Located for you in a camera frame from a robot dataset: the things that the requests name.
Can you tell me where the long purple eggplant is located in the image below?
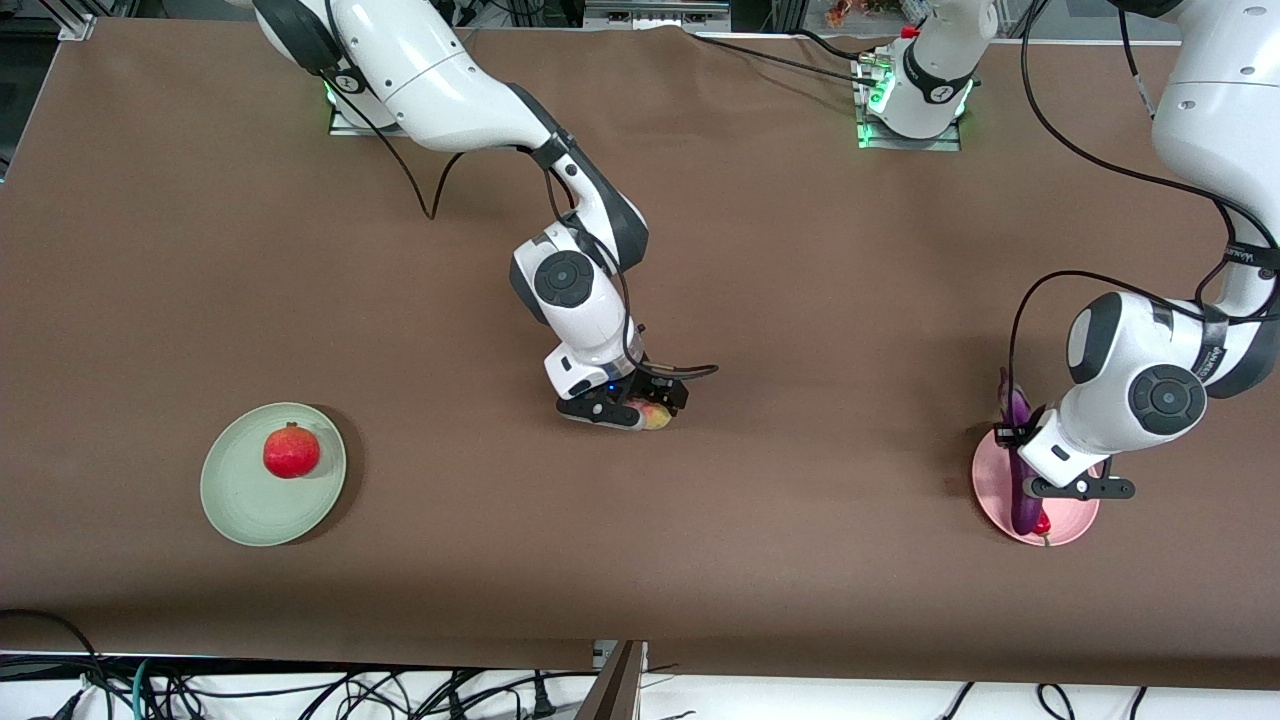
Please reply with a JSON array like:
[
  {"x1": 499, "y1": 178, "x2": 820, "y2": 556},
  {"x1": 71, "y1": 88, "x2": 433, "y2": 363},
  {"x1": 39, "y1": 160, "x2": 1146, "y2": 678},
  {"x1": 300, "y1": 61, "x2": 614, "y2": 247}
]
[{"x1": 998, "y1": 366, "x2": 1047, "y2": 536}]

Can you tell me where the red pomegranate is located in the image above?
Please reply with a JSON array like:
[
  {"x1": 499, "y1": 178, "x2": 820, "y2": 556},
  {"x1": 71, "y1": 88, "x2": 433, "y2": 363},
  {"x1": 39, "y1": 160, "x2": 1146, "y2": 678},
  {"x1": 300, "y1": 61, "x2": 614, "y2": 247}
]
[{"x1": 263, "y1": 422, "x2": 322, "y2": 480}]

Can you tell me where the pink plate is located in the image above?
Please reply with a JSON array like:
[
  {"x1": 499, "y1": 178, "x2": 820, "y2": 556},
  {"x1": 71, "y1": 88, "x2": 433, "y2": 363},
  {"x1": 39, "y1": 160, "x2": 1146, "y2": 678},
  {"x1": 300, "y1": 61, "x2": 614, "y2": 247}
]
[{"x1": 972, "y1": 430, "x2": 1101, "y2": 547}]

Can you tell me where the brown table cover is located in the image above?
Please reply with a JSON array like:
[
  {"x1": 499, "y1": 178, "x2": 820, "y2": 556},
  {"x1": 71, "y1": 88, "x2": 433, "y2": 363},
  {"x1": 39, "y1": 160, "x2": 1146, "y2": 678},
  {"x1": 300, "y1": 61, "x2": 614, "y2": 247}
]
[{"x1": 0, "y1": 18, "x2": 1280, "y2": 691}]

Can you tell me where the grey metal box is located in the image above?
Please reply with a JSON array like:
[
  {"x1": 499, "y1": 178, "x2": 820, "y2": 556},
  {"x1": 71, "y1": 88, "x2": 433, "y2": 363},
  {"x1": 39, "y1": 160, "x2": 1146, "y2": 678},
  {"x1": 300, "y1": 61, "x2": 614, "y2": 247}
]
[{"x1": 583, "y1": 0, "x2": 731, "y2": 31}]

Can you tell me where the light green plate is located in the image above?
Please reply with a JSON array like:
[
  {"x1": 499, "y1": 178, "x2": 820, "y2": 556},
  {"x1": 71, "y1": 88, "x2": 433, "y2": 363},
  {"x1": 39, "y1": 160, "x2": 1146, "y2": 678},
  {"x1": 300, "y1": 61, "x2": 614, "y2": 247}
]
[{"x1": 200, "y1": 402, "x2": 348, "y2": 548}]

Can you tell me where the orange colourful toy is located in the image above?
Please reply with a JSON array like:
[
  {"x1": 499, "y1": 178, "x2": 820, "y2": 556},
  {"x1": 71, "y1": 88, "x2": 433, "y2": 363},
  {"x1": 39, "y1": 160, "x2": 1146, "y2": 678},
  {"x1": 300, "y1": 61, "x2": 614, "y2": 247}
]
[{"x1": 825, "y1": 0, "x2": 919, "y2": 29}]

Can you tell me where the metal frame post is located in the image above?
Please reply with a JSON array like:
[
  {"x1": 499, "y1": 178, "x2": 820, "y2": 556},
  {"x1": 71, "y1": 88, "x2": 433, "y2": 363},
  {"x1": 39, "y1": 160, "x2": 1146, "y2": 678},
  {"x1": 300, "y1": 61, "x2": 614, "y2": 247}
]
[{"x1": 575, "y1": 640, "x2": 649, "y2": 720}]

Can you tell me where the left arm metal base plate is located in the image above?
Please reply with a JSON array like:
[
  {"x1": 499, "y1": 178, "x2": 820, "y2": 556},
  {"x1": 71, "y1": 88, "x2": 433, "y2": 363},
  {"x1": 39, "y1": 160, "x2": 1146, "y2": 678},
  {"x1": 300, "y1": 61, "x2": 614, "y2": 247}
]
[{"x1": 855, "y1": 55, "x2": 963, "y2": 153}]

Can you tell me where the black power cable with plug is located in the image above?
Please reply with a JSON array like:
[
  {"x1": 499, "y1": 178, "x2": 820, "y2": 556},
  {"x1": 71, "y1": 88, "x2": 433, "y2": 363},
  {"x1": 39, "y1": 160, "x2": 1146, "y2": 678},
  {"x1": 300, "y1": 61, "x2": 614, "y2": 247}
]
[{"x1": 400, "y1": 670, "x2": 601, "y2": 720}]

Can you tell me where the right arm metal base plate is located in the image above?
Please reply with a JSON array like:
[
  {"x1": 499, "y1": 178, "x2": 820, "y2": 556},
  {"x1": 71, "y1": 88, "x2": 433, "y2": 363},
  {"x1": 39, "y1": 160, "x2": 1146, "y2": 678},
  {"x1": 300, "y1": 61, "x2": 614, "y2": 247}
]
[{"x1": 328, "y1": 88, "x2": 403, "y2": 138}]

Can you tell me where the black cable on table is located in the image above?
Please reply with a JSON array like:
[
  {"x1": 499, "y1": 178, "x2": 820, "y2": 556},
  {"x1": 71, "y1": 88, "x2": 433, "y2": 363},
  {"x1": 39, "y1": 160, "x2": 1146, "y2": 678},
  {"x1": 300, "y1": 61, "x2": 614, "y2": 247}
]
[
  {"x1": 795, "y1": 28, "x2": 876, "y2": 63},
  {"x1": 695, "y1": 33, "x2": 881, "y2": 89}
]

